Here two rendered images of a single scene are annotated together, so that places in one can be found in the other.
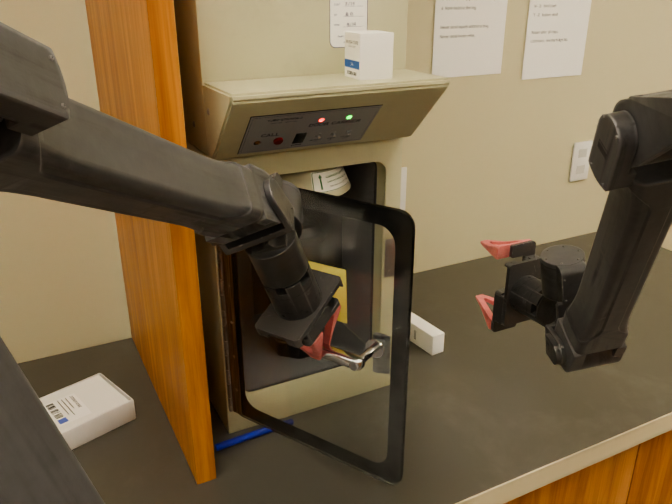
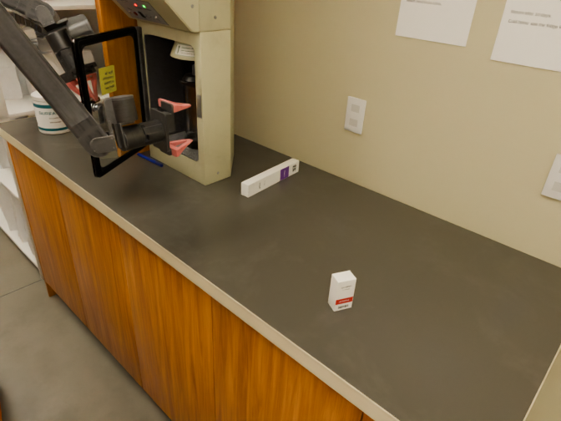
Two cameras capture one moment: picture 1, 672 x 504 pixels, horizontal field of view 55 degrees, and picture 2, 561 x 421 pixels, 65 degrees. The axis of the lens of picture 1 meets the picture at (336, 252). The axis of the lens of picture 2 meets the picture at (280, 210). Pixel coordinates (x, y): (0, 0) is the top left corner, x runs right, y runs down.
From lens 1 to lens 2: 1.59 m
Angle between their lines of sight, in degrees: 61
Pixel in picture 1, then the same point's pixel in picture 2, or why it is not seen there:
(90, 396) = not seen: hidden behind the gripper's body
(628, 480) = (209, 317)
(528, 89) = (499, 72)
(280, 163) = (156, 30)
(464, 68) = (427, 32)
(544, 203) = (503, 200)
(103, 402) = not seen: hidden behind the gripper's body
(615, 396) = (220, 257)
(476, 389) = (209, 209)
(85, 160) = not seen: outside the picture
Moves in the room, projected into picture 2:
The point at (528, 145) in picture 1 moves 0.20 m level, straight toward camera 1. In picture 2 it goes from (491, 130) to (418, 128)
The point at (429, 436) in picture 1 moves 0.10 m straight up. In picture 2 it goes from (159, 198) to (155, 168)
